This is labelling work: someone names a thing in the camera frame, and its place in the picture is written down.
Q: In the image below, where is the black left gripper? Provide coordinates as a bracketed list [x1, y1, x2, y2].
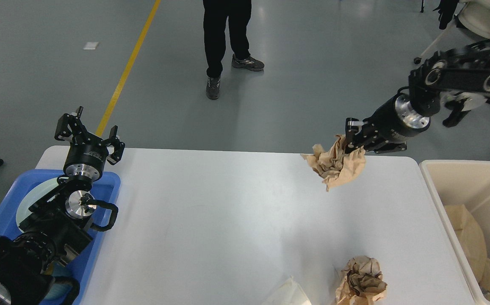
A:
[54, 106, 125, 181]

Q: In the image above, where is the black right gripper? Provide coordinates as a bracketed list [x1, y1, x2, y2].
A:
[345, 94, 431, 154]

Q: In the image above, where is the brown paper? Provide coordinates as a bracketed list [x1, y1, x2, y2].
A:
[333, 255, 388, 305]
[301, 134, 366, 192]

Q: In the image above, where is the light green plate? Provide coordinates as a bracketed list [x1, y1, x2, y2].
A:
[16, 177, 58, 233]

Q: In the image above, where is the dark teal mug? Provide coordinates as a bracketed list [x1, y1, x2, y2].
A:
[44, 263, 72, 301]

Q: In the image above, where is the white paper cup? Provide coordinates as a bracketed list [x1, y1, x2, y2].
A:
[261, 277, 311, 305]

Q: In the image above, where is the brown paper bag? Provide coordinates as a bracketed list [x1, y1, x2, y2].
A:
[444, 204, 490, 301]

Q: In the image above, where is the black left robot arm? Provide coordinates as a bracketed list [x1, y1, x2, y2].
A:
[0, 106, 125, 305]

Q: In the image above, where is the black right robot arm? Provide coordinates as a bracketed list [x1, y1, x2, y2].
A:
[342, 39, 490, 154]

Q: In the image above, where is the beige plastic bin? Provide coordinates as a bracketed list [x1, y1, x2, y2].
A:
[419, 160, 490, 305]

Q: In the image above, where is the blue plastic tray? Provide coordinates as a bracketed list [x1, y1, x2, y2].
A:
[0, 169, 121, 305]

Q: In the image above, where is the black garment on chair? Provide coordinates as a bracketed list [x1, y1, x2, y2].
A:
[433, 0, 459, 30]

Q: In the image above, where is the white rolling chair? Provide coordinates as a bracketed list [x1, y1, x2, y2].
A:
[412, 0, 490, 64]

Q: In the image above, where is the person in black trousers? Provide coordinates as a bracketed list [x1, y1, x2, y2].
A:
[202, 0, 265, 100]

